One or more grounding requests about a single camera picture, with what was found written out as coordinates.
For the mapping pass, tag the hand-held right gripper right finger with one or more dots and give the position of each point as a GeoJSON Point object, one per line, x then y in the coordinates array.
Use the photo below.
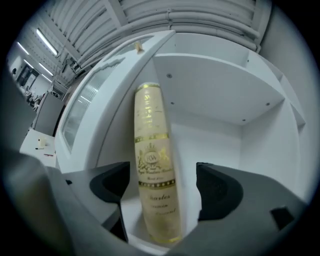
{"type": "Point", "coordinates": [250, 195]}

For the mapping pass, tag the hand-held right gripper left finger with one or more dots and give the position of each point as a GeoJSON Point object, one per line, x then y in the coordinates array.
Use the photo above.
{"type": "Point", "coordinates": [110, 180]}

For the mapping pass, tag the cream gold-print book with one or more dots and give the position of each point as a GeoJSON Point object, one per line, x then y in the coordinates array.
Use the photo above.
{"type": "Point", "coordinates": [155, 162]}

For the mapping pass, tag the white cabinet with shelves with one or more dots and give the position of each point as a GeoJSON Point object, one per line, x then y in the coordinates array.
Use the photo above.
{"type": "Point", "coordinates": [212, 100]}

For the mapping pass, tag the small white side desk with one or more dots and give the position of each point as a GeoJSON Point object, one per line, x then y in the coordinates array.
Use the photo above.
{"type": "Point", "coordinates": [30, 143]}

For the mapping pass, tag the dark red pen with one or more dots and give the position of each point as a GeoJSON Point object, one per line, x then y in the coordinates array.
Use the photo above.
{"type": "Point", "coordinates": [48, 155]}

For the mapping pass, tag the white glass cabinet door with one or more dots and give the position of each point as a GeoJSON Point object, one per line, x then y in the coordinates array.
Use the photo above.
{"type": "Point", "coordinates": [110, 85]}

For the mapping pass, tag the ceiling tube light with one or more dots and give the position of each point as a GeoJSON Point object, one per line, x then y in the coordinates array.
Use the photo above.
{"type": "Point", "coordinates": [47, 41]}
{"type": "Point", "coordinates": [22, 48]}

